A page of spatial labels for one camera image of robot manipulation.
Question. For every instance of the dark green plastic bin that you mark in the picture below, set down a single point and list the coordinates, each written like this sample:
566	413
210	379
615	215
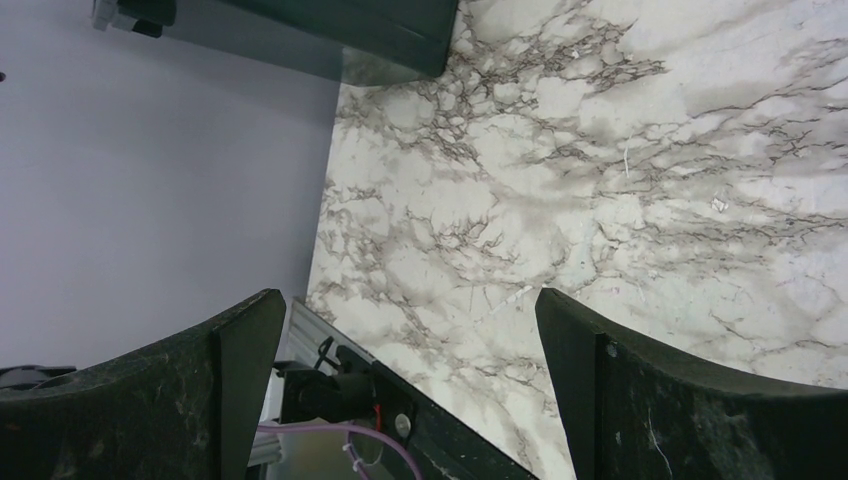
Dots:
361	43

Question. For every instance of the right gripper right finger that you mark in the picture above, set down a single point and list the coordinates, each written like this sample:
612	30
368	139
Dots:
633	407

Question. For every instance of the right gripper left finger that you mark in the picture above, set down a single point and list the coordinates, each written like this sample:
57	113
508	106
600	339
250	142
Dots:
184	407

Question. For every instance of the aluminium frame rail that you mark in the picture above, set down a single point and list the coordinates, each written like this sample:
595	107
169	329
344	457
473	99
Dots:
310	340

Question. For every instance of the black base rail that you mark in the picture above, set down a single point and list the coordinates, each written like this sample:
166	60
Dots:
343	385

